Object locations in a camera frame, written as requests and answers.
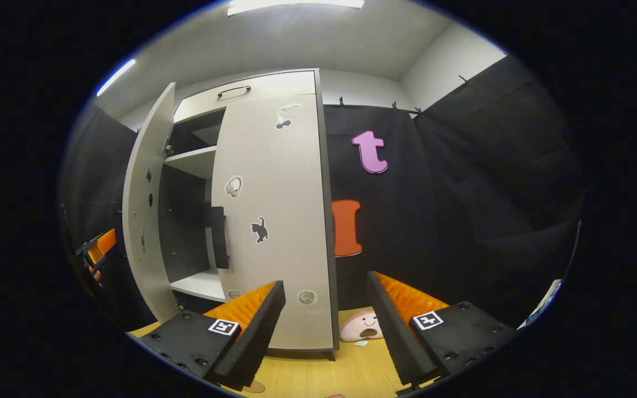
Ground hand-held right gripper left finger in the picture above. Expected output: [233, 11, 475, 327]
[140, 280, 287, 390]

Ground white cabinet door phone sticker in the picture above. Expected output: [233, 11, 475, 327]
[122, 82, 180, 324]

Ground white cabinet door black handle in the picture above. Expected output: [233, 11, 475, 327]
[211, 94, 335, 350]

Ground white and grey cabinet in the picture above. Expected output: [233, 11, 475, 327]
[122, 68, 341, 361]

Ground narrow ceiling light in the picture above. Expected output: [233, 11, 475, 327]
[96, 59, 137, 97]

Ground white cabinet drawer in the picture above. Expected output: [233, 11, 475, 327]
[174, 70, 319, 125]

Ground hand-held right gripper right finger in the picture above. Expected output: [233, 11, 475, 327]
[366, 271, 518, 387]

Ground pink plush toy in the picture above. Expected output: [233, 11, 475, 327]
[340, 310, 384, 342]

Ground white cabinet shelf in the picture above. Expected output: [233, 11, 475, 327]
[164, 145, 217, 179]
[170, 269, 228, 303]
[191, 124, 222, 146]

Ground large ceiling light panel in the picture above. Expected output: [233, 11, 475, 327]
[227, 0, 365, 16]

